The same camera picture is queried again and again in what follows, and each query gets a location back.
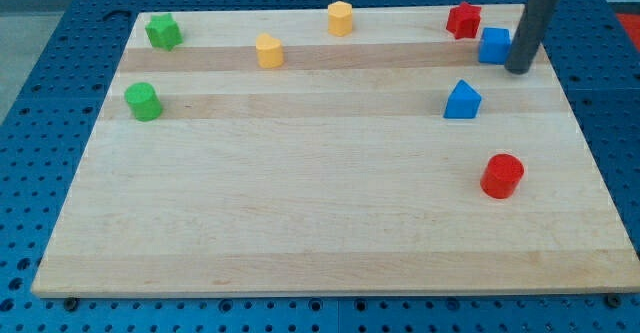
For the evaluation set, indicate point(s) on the blue cube block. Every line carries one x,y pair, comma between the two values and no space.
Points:
494,45

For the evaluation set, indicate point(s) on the red star block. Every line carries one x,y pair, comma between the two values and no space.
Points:
464,20

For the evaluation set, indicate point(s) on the green star block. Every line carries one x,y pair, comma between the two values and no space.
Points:
163,32

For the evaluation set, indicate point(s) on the light wooden board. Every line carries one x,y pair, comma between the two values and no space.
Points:
334,174

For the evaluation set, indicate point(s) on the yellow heart block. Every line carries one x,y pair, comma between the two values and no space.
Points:
269,50

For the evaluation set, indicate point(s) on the yellow hexagon block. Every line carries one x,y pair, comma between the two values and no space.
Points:
340,18

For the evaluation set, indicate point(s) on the blue triangular prism block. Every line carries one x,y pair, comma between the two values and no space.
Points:
463,102

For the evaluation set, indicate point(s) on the red cylinder block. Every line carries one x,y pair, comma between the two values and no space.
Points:
502,175

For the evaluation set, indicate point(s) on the green cylinder block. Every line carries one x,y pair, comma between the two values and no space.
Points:
143,102

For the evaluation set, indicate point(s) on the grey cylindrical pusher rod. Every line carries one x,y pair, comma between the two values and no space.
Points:
529,34

